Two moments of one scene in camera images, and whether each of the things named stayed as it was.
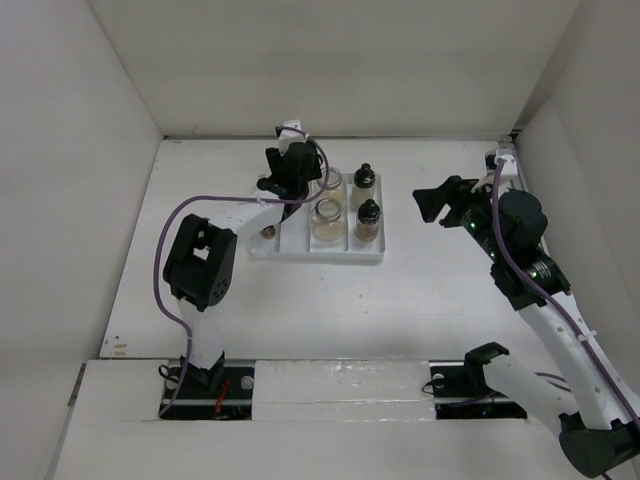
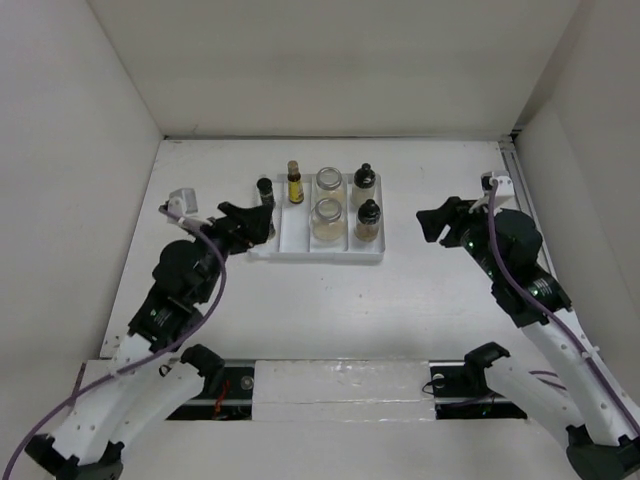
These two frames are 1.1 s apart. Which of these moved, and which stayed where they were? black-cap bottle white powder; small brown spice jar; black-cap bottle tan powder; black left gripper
Moved: black left gripper
Stayed: black-cap bottle tan powder; small brown spice jar; black-cap bottle white powder
